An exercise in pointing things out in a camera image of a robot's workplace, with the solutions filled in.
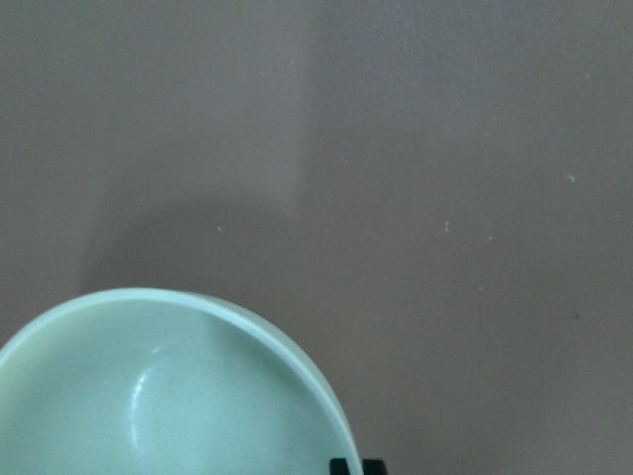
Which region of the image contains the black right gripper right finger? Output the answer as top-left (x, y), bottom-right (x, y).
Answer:
top-left (362, 458), bottom-right (387, 475)

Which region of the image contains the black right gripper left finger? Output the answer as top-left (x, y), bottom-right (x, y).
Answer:
top-left (328, 458), bottom-right (351, 475)

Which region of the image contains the green bowl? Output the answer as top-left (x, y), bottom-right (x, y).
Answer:
top-left (1, 288), bottom-right (362, 474)

